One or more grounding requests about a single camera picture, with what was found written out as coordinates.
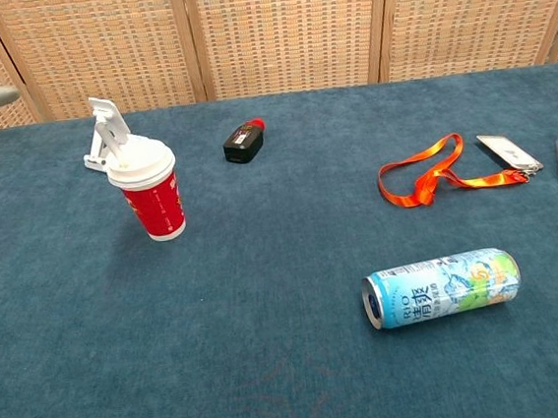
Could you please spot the white folding phone stand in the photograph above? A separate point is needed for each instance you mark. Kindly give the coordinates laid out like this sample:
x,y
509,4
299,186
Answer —
x,y
104,109

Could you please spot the blue tablecloth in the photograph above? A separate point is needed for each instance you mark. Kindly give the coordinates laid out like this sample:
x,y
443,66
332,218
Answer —
x,y
263,250

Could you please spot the clear badge card holder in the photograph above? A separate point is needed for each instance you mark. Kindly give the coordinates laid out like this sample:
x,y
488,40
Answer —
x,y
508,151

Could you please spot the black bottle with red cap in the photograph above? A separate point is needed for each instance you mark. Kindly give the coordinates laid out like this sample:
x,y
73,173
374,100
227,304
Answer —
x,y
240,143

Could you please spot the red cup with white lid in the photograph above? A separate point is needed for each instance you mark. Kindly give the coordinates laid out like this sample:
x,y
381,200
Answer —
x,y
158,211

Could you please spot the blue drink can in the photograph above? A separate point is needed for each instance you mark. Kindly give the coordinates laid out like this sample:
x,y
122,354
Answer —
x,y
440,287

